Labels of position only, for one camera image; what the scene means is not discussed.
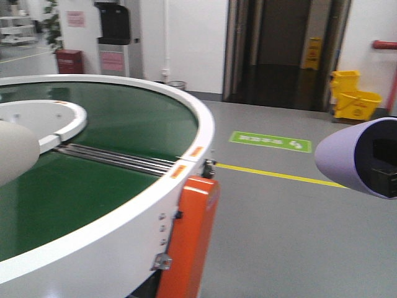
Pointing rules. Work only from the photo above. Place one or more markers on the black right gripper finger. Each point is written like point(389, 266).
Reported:
point(384, 167)

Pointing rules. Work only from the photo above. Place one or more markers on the lavender cup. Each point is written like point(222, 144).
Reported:
point(345, 157)

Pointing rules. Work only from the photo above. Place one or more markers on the beige cup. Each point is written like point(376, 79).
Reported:
point(20, 150)

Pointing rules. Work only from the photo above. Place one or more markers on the orange conveyor motor cover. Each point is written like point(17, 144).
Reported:
point(190, 238)

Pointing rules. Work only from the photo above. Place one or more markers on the steel conveyor rollers right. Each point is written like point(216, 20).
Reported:
point(153, 166)

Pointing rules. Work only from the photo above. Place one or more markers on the white outer conveyor rim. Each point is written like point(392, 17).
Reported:
point(113, 255)

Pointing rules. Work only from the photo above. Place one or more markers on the green circular conveyor belt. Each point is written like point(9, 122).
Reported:
point(62, 193)

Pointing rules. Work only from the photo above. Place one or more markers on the yellow mop bucket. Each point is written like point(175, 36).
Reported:
point(352, 103)

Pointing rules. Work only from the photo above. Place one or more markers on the red pipe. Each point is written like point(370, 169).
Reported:
point(383, 45)

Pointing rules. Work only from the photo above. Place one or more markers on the water dispenser machine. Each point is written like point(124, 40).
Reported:
point(120, 46)

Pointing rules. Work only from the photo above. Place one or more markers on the red fire extinguisher cabinet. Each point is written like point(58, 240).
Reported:
point(70, 61)

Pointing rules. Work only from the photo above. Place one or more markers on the green potted plant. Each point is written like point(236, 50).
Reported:
point(52, 25)

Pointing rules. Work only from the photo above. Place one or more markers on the white utility cart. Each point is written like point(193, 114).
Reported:
point(17, 30)

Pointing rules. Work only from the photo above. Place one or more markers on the wire mesh waste basket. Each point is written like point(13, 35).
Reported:
point(181, 85)

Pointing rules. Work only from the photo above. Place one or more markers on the pink wall notice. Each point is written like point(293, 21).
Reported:
point(75, 18)

